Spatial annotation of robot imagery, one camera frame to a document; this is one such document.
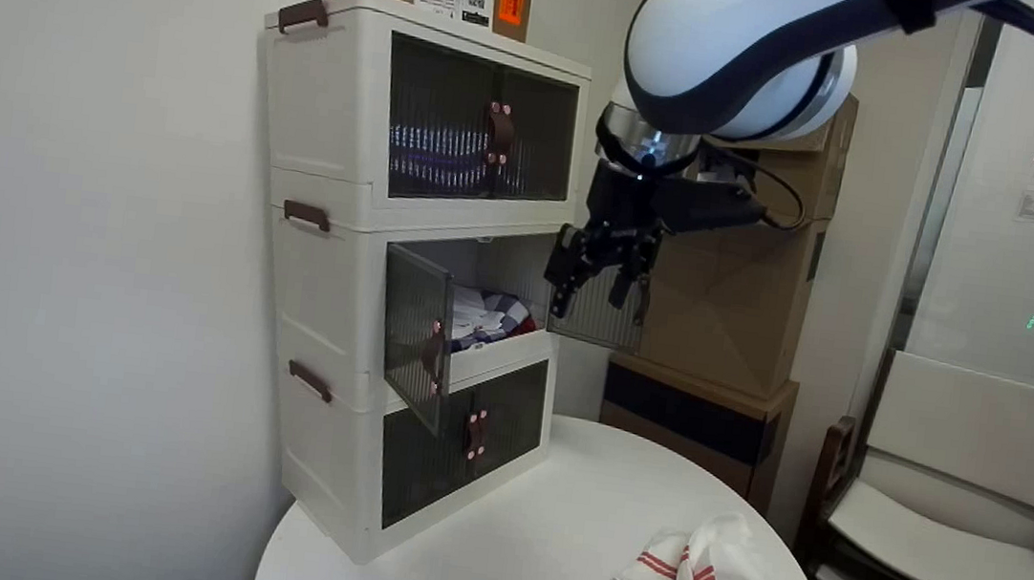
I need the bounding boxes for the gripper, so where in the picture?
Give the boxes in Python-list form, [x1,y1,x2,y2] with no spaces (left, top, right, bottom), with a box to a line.
[539,154,681,332]

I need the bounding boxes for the ribbed dark cabinet door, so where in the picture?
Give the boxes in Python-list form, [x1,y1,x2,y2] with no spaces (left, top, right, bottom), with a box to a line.
[375,31,510,209]
[488,65,584,209]
[463,353,551,488]
[367,240,463,438]
[549,236,653,354]
[371,379,480,538]

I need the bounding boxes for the white three-tier storage cabinet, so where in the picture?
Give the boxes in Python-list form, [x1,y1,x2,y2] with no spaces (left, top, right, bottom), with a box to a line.
[207,0,677,580]

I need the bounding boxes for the heap of folded clothes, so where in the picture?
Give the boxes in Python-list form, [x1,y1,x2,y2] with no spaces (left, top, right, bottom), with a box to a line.
[445,285,543,363]

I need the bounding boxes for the stack of cardboard boxes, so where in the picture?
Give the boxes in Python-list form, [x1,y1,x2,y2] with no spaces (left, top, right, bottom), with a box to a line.
[591,72,861,522]

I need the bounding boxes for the white towel with red stripes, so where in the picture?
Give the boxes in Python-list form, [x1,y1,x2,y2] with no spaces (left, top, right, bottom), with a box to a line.
[611,500,807,580]

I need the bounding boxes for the wooden armchair with white cushions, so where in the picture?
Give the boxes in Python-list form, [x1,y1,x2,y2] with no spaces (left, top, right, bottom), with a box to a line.
[790,340,1034,580]

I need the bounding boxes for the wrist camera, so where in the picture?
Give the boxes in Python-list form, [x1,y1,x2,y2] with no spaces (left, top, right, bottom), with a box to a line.
[665,178,771,244]

